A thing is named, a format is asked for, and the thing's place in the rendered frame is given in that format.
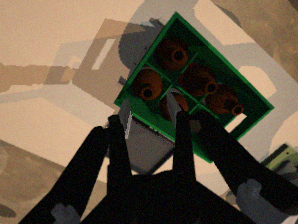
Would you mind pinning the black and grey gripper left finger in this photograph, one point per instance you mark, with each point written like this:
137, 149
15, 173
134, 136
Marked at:
66, 202

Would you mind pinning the dark green crate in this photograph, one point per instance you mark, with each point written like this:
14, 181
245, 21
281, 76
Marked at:
203, 53

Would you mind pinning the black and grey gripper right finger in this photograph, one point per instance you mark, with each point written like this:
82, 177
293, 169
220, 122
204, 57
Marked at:
261, 194

